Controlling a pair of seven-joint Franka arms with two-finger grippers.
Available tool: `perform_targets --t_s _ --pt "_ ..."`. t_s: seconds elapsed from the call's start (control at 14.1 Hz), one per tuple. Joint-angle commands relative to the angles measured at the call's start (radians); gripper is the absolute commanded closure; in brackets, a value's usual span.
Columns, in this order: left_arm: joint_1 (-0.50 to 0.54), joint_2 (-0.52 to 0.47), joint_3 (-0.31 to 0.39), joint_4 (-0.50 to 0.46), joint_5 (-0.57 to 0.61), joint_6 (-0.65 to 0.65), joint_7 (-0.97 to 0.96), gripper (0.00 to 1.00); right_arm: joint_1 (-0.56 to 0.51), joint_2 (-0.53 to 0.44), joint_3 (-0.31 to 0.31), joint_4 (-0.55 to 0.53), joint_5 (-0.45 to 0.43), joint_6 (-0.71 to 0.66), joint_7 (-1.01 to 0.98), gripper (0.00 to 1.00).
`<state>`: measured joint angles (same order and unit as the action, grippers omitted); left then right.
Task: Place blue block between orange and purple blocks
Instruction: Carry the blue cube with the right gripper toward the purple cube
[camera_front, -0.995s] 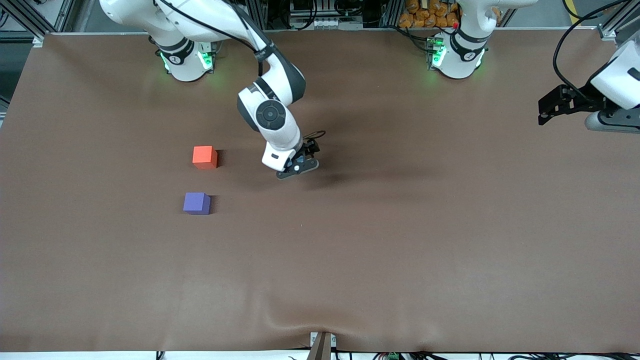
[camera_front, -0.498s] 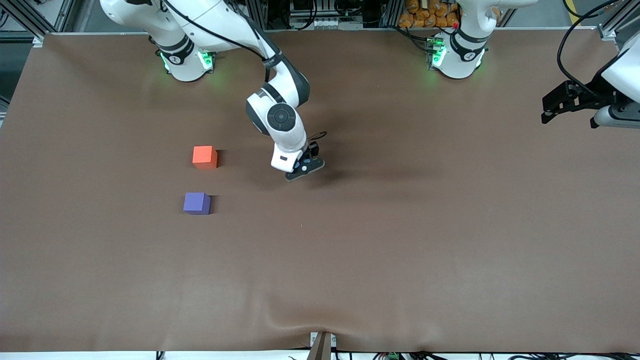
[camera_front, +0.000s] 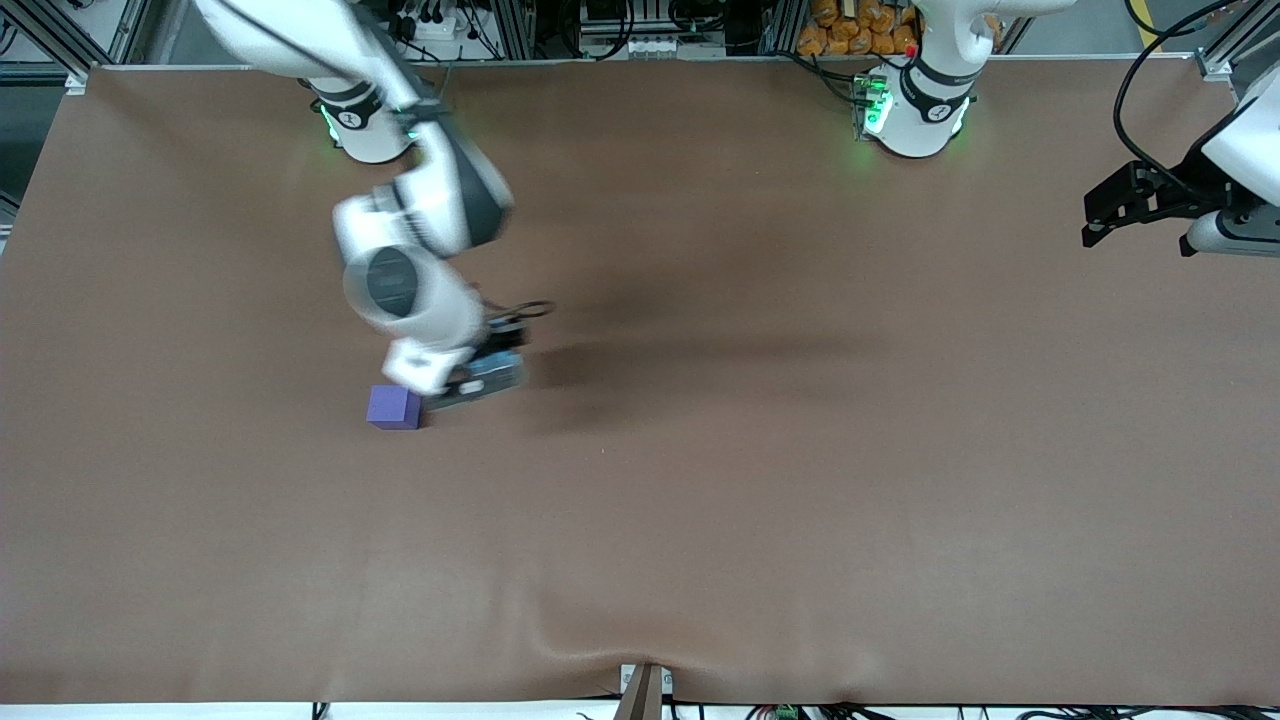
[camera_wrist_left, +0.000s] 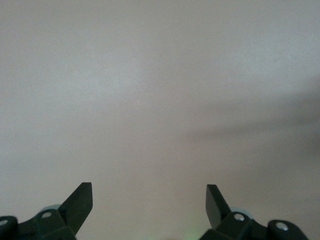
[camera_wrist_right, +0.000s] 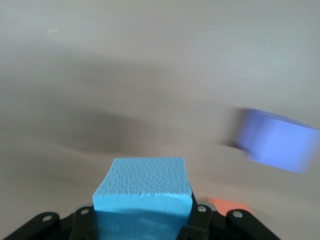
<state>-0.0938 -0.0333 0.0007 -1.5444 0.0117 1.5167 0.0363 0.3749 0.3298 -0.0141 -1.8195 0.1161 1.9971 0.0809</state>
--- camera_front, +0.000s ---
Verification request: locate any brown camera mount post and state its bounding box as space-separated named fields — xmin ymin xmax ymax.
xmin=618 ymin=662 xmax=674 ymax=720

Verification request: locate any bag of oranges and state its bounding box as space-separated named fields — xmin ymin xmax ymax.
xmin=797 ymin=0 xmax=1003 ymax=57

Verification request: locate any aluminium frame upright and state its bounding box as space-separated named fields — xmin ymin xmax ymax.
xmin=488 ymin=0 xmax=537 ymax=59

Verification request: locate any white power strip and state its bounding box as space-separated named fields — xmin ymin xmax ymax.
xmin=392 ymin=8 xmax=471 ymax=41

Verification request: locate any aluminium frame corner post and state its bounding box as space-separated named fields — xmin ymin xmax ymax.
xmin=0 ymin=0 xmax=151 ymax=96
xmin=1195 ymin=0 xmax=1280 ymax=83

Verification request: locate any brown table cover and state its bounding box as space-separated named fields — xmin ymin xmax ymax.
xmin=0 ymin=55 xmax=1280 ymax=706

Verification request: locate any purple foam block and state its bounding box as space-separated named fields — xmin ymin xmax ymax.
xmin=366 ymin=384 xmax=424 ymax=431

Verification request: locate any black left camera cable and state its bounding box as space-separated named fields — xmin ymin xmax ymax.
xmin=1112 ymin=0 xmax=1246 ymax=196

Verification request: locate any light blue foam block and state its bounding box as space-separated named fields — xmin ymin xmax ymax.
xmin=462 ymin=352 xmax=523 ymax=391

